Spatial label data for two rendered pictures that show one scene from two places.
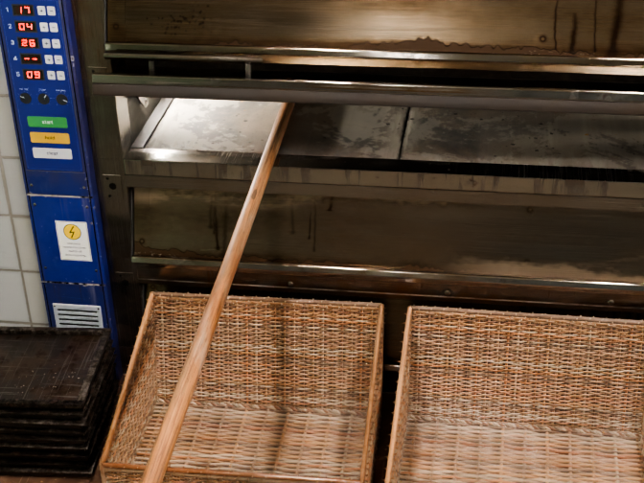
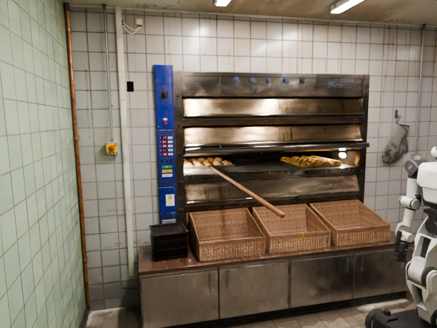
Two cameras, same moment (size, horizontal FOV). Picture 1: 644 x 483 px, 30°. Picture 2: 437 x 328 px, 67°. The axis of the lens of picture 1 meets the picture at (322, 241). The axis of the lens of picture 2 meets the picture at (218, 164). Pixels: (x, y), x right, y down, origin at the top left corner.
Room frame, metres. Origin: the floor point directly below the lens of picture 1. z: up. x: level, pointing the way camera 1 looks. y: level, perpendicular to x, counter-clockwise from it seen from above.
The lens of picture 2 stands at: (-0.44, 1.25, 1.69)
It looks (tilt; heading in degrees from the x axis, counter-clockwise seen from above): 8 degrees down; 338
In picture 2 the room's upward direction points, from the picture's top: 1 degrees counter-clockwise
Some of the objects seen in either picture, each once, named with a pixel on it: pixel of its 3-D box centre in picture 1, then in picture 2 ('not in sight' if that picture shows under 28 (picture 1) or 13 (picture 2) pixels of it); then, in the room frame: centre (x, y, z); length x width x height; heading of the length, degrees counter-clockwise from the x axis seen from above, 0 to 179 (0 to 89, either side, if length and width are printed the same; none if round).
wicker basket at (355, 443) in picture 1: (250, 406); (225, 232); (2.09, 0.17, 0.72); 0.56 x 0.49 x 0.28; 82
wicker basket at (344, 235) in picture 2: not in sight; (347, 220); (1.89, -1.01, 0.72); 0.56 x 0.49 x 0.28; 82
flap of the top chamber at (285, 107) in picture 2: not in sight; (277, 106); (2.26, -0.45, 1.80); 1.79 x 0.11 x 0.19; 81
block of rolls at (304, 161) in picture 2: not in sight; (309, 160); (2.60, -1.10, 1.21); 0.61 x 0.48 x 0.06; 171
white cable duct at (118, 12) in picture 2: not in sight; (125, 148); (2.47, 0.93, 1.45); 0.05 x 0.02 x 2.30; 81
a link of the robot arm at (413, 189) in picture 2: not in sight; (411, 192); (1.25, -1.00, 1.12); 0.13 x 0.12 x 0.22; 173
